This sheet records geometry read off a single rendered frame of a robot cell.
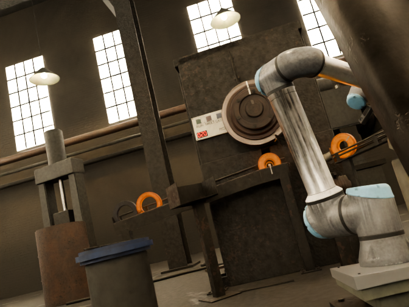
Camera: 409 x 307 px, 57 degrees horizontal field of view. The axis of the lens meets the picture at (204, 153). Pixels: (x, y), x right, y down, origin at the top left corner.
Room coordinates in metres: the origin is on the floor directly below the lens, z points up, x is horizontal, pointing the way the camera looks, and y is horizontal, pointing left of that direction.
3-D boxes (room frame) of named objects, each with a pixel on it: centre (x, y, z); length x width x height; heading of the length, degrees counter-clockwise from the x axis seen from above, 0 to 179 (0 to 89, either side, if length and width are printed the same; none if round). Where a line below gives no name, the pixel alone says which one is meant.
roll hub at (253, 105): (2.46, -0.40, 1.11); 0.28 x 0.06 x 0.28; 82
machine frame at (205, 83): (2.99, -0.48, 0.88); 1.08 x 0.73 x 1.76; 82
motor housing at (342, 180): (2.38, -0.72, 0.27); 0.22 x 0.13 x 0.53; 82
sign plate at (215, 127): (2.72, -0.10, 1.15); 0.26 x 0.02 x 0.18; 82
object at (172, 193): (2.38, 0.14, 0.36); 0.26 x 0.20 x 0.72; 117
